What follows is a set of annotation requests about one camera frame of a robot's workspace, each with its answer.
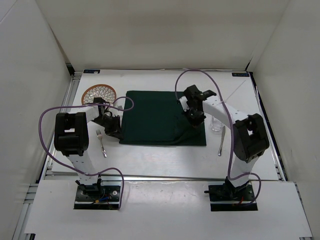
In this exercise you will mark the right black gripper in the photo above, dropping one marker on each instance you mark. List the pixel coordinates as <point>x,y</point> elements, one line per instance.
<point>197,122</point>

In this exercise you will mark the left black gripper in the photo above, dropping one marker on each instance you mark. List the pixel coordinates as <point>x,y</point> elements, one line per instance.
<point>115,131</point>

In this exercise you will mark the orange patterned plate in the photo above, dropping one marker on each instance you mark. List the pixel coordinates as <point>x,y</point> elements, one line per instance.
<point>104,91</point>

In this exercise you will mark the dark green cloth napkin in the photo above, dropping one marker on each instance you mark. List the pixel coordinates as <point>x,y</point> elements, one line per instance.
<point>157,120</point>

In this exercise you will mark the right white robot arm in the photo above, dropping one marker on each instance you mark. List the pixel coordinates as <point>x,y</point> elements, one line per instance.
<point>249,138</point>

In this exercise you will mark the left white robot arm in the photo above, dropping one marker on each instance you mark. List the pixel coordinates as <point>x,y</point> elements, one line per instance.
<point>71,138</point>

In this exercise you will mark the silver fork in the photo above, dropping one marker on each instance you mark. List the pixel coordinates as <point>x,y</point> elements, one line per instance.
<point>100,138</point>

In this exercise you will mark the clear drinking glass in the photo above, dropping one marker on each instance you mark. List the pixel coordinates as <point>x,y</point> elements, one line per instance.
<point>216,125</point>

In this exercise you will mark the white zip tie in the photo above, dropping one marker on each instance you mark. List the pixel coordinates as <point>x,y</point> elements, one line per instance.
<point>229,87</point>

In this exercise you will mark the silver knife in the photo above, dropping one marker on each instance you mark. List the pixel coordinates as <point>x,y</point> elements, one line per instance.
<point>223,132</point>

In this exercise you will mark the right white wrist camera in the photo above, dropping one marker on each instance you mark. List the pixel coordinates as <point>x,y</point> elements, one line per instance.
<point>183,102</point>

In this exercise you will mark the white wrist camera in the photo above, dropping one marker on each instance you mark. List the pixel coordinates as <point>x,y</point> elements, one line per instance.
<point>183,102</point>
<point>116,106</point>

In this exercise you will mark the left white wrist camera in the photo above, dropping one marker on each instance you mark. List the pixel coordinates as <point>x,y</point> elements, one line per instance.
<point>116,106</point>

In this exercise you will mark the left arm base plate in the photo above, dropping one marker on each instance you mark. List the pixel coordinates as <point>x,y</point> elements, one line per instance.
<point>97,196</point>

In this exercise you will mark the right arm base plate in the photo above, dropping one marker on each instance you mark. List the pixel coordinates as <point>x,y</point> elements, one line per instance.
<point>241,202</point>

